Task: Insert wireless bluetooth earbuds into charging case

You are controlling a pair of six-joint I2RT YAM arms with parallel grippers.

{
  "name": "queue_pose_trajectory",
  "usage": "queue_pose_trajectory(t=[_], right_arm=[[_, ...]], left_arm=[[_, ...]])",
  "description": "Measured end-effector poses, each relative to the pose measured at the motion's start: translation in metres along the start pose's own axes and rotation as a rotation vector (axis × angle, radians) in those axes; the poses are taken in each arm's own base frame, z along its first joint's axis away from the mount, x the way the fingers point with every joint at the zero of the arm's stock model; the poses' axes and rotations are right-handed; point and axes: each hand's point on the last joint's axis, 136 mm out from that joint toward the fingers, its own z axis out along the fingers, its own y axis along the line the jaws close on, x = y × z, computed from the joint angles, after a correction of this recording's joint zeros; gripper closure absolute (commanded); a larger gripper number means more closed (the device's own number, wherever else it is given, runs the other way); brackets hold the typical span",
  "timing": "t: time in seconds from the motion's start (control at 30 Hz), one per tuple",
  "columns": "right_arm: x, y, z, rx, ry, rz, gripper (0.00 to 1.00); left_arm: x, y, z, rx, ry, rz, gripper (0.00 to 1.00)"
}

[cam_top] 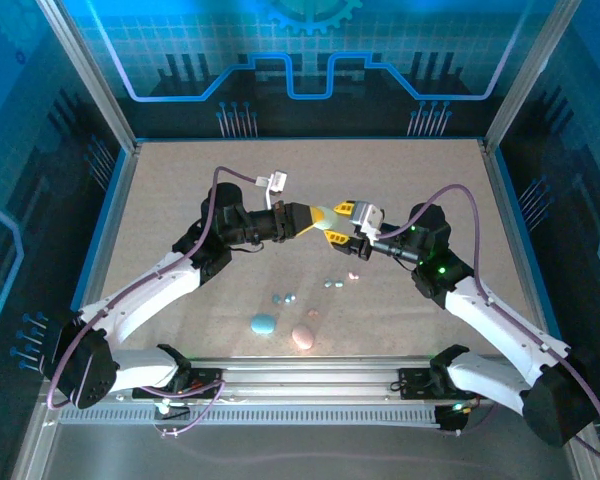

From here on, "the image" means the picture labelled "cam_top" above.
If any pale green charging case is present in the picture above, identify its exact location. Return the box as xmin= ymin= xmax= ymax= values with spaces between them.
xmin=313 ymin=203 xmax=341 ymax=234

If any blue charging case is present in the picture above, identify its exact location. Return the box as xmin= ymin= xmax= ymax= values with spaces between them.
xmin=250 ymin=312 xmax=277 ymax=337

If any pink charging case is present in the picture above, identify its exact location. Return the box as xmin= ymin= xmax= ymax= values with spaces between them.
xmin=291 ymin=324 xmax=315 ymax=350

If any black controller box green light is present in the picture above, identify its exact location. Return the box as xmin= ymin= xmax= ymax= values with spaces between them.
xmin=435 ymin=402 xmax=470 ymax=437

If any white connector with light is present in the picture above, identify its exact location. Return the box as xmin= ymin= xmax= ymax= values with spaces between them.
xmin=154 ymin=399 xmax=191 ymax=421

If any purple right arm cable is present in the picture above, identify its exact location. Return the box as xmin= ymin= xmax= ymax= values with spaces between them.
xmin=377 ymin=183 xmax=600 ymax=464

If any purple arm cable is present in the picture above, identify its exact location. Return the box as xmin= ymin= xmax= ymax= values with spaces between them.
xmin=377 ymin=183 xmax=600 ymax=464
xmin=44 ymin=166 xmax=261 ymax=440

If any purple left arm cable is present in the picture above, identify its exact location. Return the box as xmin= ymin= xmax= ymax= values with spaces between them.
xmin=44 ymin=166 xmax=261 ymax=440

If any aluminium table side rail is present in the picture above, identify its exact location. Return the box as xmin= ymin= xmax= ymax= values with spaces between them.
xmin=479 ymin=139 xmax=600 ymax=480
xmin=9 ymin=139 xmax=142 ymax=480

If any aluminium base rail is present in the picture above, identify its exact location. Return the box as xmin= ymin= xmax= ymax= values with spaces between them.
xmin=129 ymin=355 xmax=491 ymax=401

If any slotted grey cable duct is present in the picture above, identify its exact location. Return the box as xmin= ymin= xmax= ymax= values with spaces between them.
xmin=57 ymin=403 xmax=444 ymax=427

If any aluminium frame post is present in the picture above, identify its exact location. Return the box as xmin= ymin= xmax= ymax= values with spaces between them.
xmin=35 ymin=0 xmax=139 ymax=154
xmin=483 ymin=0 xmax=582 ymax=154

